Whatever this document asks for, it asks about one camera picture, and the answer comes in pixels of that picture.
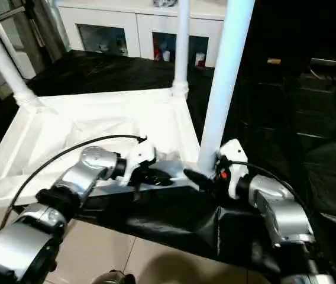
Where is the grey metal rack frame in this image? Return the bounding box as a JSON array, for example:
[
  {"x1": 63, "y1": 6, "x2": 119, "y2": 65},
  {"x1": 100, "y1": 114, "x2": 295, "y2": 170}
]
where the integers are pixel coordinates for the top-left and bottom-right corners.
[{"x1": 0, "y1": 0, "x2": 65, "y2": 80}]

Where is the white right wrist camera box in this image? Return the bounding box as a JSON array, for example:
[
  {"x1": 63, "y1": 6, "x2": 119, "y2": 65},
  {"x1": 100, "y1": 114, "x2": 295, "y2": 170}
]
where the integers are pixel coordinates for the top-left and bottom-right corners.
[{"x1": 215, "y1": 139, "x2": 250, "y2": 199}]

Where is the white plastic table top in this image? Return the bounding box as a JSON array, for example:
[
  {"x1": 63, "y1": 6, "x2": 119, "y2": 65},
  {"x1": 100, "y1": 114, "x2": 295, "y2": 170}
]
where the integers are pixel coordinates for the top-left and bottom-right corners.
[{"x1": 0, "y1": 88, "x2": 211, "y2": 218}]

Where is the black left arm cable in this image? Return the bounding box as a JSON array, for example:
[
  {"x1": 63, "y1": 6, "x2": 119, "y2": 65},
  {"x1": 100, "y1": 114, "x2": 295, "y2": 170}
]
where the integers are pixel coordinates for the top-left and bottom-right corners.
[{"x1": 0, "y1": 135, "x2": 147, "y2": 233}]

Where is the white plastic table leg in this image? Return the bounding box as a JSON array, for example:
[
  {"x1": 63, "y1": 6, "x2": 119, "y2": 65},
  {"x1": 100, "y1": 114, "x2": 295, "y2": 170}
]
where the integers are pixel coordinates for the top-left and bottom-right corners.
[
  {"x1": 172, "y1": 0, "x2": 191, "y2": 99},
  {"x1": 196, "y1": 0, "x2": 256, "y2": 176},
  {"x1": 0, "y1": 11, "x2": 40, "y2": 107}
]

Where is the grey crumpled bundle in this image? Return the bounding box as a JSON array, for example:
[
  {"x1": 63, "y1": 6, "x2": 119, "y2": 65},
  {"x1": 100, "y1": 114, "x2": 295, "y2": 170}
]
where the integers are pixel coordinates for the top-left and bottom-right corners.
[{"x1": 154, "y1": 0, "x2": 178, "y2": 8}]

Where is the white glass-door cabinet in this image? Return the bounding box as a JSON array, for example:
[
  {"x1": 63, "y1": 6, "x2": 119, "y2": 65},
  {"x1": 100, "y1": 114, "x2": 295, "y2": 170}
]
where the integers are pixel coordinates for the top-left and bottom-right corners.
[{"x1": 56, "y1": 0, "x2": 228, "y2": 67}]

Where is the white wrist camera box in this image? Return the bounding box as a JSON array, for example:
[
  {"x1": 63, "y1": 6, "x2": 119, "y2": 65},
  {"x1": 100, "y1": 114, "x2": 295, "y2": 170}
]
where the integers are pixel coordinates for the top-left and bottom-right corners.
[
  {"x1": 119, "y1": 138, "x2": 157, "y2": 186},
  {"x1": 215, "y1": 139, "x2": 250, "y2": 199}
]

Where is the black work mat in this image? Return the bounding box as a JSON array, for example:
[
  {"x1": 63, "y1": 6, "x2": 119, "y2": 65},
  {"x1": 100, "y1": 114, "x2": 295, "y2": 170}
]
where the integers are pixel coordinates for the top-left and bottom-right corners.
[{"x1": 0, "y1": 49, "x2": 336, "y2": 284}]

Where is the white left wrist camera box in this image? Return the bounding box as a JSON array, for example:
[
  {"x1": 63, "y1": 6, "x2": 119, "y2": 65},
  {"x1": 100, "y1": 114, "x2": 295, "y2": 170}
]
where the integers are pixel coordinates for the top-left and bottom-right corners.
[{"x1": 119, "y1": 138, "x2": 157, "y2": 186}]

